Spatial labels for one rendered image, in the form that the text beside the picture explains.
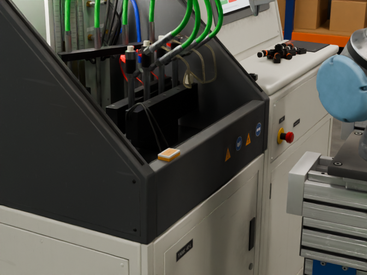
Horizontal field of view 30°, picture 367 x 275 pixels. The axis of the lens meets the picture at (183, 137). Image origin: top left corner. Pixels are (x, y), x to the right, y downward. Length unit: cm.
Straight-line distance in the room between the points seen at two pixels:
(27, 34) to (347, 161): 72
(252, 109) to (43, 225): 66
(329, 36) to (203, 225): 532
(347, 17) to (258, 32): 458
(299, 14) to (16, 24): 576
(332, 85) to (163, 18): 100
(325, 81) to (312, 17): 595
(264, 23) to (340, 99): 142
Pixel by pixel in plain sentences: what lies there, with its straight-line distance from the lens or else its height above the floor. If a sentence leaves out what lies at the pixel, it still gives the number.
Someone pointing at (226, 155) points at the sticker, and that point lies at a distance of 179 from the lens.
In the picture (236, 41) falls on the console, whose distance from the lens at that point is 234.
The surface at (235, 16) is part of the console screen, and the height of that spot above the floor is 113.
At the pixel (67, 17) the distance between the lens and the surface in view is 189.
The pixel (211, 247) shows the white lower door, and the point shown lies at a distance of 182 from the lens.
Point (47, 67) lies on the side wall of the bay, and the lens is 151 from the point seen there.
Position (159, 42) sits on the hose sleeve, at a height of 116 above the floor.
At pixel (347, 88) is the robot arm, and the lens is 116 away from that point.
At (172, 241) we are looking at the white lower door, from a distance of 161.
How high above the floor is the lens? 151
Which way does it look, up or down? 19 degrees down
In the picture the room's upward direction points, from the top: straight up
